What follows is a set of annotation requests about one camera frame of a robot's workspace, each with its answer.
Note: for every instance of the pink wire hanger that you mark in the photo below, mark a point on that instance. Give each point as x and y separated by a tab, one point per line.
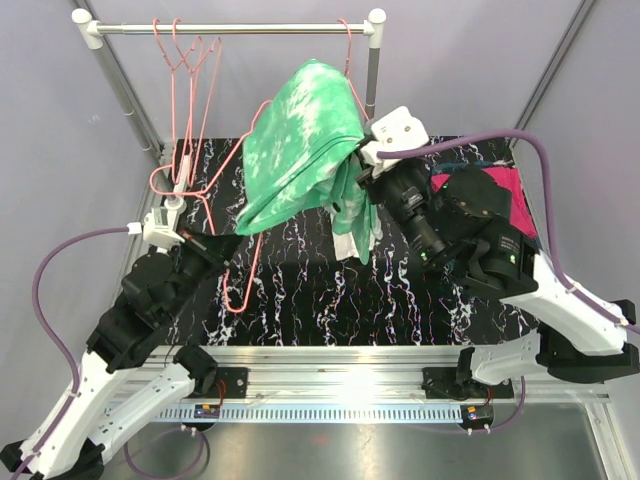
173	68
232	209
347	69
200	83

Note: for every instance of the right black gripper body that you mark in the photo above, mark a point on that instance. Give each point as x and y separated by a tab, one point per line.
385	188

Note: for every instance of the aluminium mounting rail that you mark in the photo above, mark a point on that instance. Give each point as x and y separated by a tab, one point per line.
326	385

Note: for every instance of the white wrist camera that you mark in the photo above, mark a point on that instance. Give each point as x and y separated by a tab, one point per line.
398	130
158	228

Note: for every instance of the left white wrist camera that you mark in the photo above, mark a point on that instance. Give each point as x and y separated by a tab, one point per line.
158	228

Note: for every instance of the black marble pattern mat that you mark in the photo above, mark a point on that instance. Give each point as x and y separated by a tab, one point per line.
289	289

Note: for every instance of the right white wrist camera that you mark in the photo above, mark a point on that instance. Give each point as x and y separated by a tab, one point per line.
398	130

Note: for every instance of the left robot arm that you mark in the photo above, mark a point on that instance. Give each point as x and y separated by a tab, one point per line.
81	434

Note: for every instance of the silver clothes rack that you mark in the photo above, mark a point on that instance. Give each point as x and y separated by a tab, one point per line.
135	103

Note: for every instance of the white camisole top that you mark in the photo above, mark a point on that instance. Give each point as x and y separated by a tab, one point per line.
344	246

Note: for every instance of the magenta trousers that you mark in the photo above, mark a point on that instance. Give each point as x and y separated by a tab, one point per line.
515	200

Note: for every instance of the green white tie-dye trousers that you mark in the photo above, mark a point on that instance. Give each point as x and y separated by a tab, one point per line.
301	155

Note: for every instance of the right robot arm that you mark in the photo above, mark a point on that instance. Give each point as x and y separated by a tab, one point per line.
465	225

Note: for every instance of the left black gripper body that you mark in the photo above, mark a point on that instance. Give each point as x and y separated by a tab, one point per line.
205	255

